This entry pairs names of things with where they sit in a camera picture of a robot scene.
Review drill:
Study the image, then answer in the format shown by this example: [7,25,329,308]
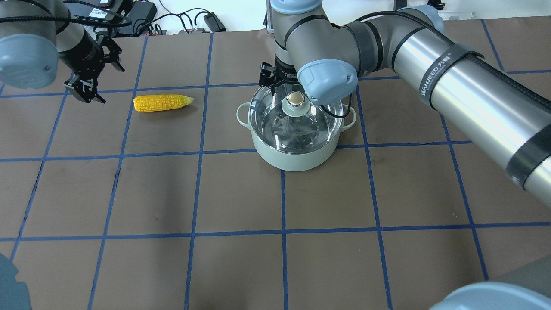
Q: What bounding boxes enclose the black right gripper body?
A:
[259,62,298,89]

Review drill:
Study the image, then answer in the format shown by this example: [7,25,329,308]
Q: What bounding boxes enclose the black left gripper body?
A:
[73,34,106,79]

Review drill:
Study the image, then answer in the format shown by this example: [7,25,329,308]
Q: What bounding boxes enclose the glass pot lid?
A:
[248,83,346,154]

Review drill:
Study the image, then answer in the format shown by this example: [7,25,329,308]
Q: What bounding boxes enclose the yellow corn cob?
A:
[133,94,194,113]

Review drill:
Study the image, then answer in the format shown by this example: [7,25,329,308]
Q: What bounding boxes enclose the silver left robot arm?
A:
[0,0,131,103]

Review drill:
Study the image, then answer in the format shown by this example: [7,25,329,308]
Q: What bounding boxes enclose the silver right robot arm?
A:
[260,0,551,206]

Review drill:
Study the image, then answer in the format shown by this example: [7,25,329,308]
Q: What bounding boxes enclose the pale green cooking pot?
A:
[236,100,357,171]

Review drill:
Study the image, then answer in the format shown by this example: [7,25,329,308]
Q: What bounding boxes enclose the black power adapter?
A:
[116,1,158,37]

